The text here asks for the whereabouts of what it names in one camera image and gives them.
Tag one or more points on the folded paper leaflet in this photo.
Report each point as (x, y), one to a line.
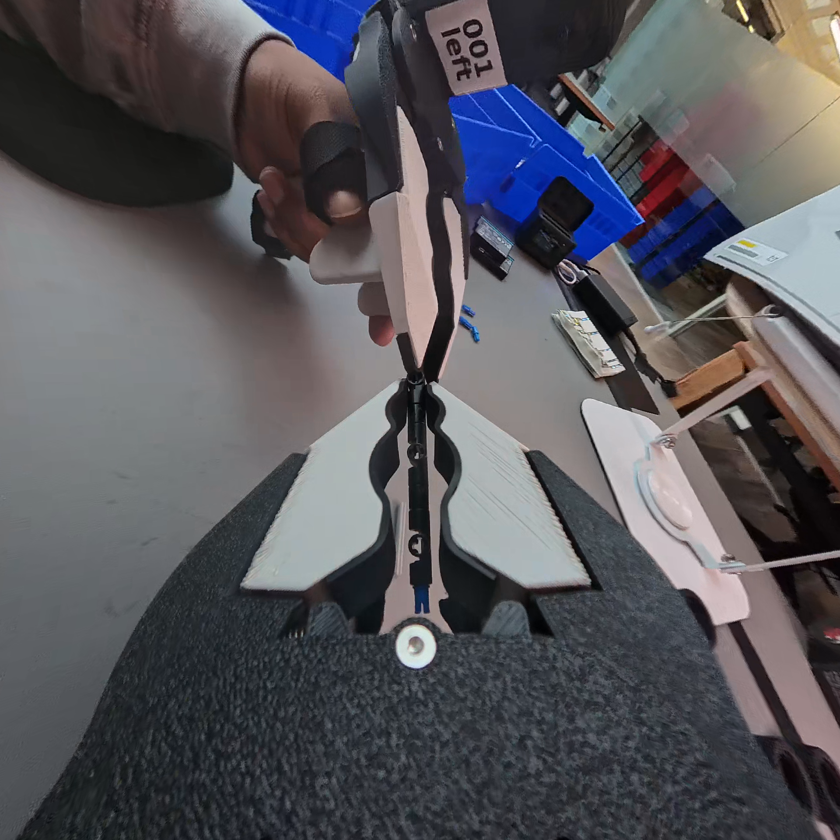
(590, 344)

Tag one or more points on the grey toy axle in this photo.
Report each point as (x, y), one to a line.
(400, 538)

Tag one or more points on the stack of red blue bins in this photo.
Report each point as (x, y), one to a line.
(682, 223)

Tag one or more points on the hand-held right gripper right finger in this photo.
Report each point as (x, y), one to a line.
(505, 512)

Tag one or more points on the blue plastic bin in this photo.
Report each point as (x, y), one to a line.
(610, 203)
(499, 124)
(308, 19)

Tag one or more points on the grey desk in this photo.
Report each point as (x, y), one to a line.
(131, 394)

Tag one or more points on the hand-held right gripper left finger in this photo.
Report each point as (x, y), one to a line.
(315, 518)

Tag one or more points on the person's left forearm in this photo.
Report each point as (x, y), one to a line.
(131, 52)

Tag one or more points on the black action camera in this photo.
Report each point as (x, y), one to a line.
(558, 216)

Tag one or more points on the white appliance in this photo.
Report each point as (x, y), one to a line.
(787, 262)

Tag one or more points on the white desk stand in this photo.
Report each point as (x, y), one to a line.
(623, 459)

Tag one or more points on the person's left hand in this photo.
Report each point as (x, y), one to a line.
(282, 111)

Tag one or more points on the black power adapter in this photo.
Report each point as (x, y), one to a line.
(604, 302)

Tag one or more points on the thin metal rod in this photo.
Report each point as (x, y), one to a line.
(715, 321)

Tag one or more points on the wooden board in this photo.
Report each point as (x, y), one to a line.
(709, 377)

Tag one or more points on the black camera battery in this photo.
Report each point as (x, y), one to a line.
(492, 246)

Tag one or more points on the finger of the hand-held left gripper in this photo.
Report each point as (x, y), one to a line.
(461, 262)
(413, 262)

